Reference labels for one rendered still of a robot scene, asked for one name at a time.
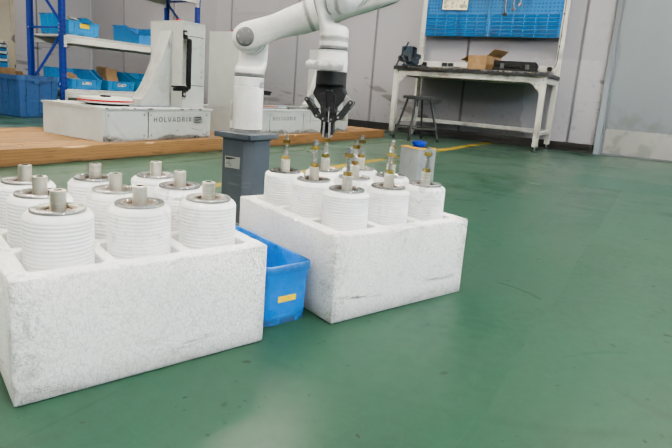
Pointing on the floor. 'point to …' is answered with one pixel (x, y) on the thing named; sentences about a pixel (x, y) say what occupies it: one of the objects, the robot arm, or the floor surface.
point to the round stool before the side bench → (413, 116)
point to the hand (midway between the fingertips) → (327, 129)
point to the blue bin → (282, 282)
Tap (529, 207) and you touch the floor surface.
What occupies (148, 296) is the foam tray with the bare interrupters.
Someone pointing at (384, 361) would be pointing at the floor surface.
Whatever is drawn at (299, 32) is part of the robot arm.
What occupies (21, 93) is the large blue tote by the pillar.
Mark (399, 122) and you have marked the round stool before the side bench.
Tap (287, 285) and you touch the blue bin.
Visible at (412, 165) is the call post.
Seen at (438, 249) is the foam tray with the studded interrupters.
